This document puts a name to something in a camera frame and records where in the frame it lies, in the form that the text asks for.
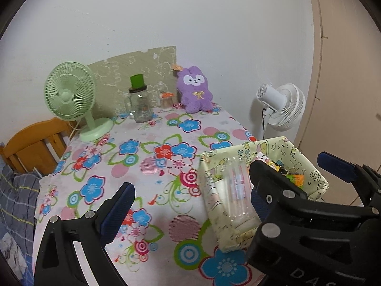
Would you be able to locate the green desk fan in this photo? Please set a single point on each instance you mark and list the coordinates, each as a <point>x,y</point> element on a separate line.
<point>68,92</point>

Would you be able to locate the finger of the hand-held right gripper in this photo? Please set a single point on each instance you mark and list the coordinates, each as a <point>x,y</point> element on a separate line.
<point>336,166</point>

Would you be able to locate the floral tablecloth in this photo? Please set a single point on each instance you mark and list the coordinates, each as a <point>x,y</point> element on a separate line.
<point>166,202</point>

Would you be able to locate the beige door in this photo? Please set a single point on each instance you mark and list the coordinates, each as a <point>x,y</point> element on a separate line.
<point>351,80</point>

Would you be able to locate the purple plush bunny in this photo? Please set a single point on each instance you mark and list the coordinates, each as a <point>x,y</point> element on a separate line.
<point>195,95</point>

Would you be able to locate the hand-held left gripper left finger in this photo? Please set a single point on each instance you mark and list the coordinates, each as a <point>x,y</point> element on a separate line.
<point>117,214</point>

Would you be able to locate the white standing fan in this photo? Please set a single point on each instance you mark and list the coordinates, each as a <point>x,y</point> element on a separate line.
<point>285,107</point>

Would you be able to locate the small jar orange lid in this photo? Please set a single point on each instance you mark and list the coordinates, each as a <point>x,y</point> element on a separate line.
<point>166,101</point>

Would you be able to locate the grey plaid quilt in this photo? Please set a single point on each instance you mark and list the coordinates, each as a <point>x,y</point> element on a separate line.
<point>18,196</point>

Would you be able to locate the small yellow packet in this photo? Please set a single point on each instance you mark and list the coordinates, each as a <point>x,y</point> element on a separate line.
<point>279,166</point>

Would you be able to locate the wooden bed headboard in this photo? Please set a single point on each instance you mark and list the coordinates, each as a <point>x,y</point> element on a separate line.
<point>32,143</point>

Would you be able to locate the glass jar mug green lid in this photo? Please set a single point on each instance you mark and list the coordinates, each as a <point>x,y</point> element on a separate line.
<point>140,108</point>

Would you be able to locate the blue checked bed sheet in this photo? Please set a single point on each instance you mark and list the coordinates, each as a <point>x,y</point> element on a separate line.
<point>26,271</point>

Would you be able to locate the yellow cartoon print box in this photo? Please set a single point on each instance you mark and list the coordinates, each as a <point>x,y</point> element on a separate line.
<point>220,226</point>

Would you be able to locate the clear plastic packet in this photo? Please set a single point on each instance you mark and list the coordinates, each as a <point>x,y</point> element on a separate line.
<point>236,184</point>

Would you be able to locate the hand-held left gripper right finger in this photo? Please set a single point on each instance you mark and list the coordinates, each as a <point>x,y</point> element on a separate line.
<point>256,203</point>

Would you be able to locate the green patterned board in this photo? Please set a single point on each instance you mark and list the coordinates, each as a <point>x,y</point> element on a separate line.
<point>119,65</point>

